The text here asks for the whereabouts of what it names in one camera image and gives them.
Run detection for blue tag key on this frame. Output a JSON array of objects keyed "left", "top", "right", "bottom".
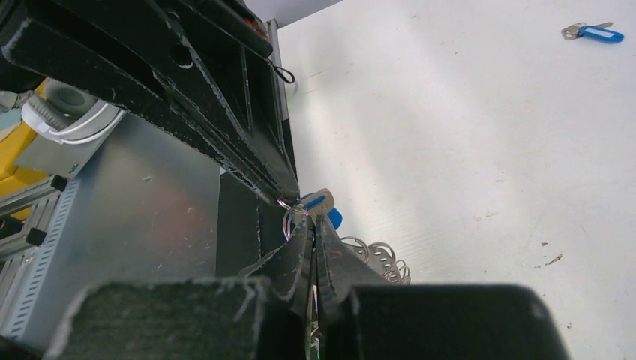
[
  {"left": 561, "top": 22, "right": 624, "bottom": 44},
  {"left": 289, "top": 188, "right": 343, "bottom": 230}
]

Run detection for white grey headphones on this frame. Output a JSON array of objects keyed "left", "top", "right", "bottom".
[{"left": 21, "top": 79, "right": 127, "bottom": 146}]

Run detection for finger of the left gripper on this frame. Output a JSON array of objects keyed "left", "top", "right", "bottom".
[
  {"left": 0, "top": 14, "right": 284, "bottom": 208},
  {"left": 25, "top": 0, "right": 301, "bottom": 205}
]

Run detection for yellow box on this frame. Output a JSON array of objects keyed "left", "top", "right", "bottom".
[{"left": 1, "top": 109, "right": 49, "bottom": 198}]

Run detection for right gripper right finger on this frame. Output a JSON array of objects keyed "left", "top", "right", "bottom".
[{"left": 316, "top": 217, "right": 569, "bottom": 359}]

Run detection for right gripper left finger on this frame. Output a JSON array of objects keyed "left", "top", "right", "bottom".
[{"left": 45, "top": 218, "right": 314, "bottom": 359}]

